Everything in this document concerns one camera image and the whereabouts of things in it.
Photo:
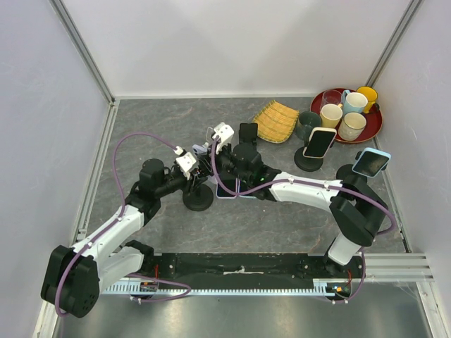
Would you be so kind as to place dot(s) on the clear glass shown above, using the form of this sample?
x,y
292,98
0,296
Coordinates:
x,y
331,96

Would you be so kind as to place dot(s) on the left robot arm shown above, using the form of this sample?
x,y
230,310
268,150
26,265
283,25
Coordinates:
x,y
76,275

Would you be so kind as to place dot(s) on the light blue mug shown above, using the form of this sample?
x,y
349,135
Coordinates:
x,y
353,102

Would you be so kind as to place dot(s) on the purple phone from pole stand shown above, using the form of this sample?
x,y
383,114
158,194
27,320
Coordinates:
x,y
199,150

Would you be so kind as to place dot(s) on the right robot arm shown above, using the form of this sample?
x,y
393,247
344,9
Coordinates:
x,y
356,208

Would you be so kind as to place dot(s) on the red round tray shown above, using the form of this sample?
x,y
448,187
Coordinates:
x,y
374,120

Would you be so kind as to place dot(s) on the yellow mug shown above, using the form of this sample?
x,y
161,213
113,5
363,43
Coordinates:
x,y
371,95

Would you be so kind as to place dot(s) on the black pole stand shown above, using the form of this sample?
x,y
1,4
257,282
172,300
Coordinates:
x,y
200,200
346,170
309,158

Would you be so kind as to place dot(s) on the lavender case phone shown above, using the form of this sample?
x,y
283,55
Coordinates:
x,y
228,190

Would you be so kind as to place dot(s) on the dark green mug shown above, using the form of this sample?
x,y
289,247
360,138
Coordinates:
x,y
306,122

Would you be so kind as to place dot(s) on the blue phone on right stand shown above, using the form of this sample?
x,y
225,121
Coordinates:
x,y
370,162

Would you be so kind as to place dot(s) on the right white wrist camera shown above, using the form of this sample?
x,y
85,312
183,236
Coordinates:
x,y
222,136

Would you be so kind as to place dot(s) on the white folding phone stand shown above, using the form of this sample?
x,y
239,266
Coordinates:
x,y
209,134

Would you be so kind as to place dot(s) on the pale yellow cup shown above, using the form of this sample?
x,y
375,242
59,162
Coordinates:
x,y
331,115

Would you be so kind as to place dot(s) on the yellow bamboo tray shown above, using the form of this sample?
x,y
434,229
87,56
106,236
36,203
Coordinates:
x,y
276,122

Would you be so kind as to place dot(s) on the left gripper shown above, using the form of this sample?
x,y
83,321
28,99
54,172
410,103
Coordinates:
x,y
194,181

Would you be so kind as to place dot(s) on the grey cable duct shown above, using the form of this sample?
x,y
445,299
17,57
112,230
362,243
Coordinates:
x,y
135,287

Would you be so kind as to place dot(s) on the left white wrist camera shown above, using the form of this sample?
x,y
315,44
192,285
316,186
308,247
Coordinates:
x,y
185,161

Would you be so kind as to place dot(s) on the light blue case phone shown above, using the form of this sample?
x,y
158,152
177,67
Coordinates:
x,y
245,190

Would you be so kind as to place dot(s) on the cream textured cup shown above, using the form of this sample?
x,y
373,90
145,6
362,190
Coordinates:
x,y
352,126

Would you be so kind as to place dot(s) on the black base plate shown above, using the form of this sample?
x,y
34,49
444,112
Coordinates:
x,y
247,271

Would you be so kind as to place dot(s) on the black folding phone stand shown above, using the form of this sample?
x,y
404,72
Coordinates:
x,y
248,133

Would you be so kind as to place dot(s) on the cream case phone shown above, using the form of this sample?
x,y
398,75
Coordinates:
x,y
320,140

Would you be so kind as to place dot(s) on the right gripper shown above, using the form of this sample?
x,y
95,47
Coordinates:
x,y
223,149

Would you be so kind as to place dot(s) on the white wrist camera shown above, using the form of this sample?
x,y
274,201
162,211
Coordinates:
x,y
222,136
185,161

